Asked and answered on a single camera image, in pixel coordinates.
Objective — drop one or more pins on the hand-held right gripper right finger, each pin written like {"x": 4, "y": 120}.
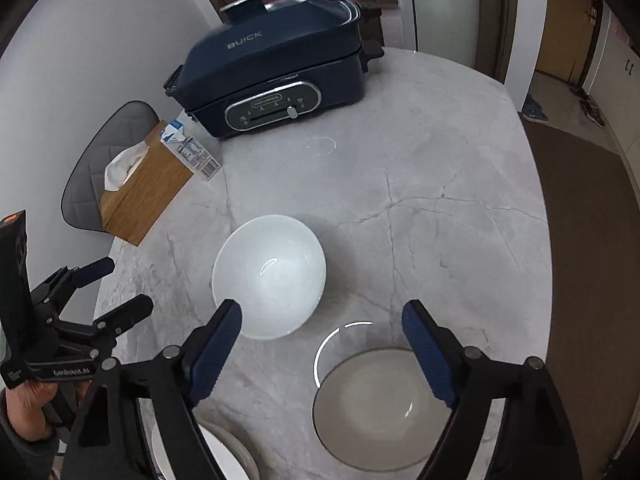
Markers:
{"x": 430, "y": 355}

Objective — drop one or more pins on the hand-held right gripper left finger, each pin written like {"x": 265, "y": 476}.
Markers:
{"x": 215, "y": 355}

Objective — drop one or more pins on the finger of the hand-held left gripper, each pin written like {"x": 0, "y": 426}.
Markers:
{"x": 92, "y": 269}
{"x": 125, "y": 312}

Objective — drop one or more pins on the floral cream bowl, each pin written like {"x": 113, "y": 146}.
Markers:
{"x": 370, "y": 410}

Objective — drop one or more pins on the large white bowl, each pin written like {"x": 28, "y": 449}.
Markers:
{"x": 270, "y": 275}

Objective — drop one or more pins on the grey rimmed plate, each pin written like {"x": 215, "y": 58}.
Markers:
{"x": 220, "y": 452}

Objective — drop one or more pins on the person's left hand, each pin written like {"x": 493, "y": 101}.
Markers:
{"x": 25, "y": 410}

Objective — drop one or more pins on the wooden tissue box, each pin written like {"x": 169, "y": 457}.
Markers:
{"x": 145, "y": 195}

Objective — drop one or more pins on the grey quilted chair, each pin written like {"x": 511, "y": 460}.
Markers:
{"x": 95, "y": 175}

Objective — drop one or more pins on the small milk carton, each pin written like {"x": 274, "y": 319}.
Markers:
{"x": 192, "y": 152}

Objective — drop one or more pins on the blue shoe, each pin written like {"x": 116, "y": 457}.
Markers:
{"x": 535, "y": 109}

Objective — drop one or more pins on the navy electric cooker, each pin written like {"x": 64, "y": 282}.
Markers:
{"x": 280, "y": 60}

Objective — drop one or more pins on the wooden entry door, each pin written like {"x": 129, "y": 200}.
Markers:
{"x": 565, "y": 40}

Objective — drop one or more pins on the door lock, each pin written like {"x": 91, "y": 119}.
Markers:
{"x": 592, "y": 15}

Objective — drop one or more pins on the white wall cabinet unit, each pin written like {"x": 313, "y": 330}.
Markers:
{"x": 622, "y": 85}

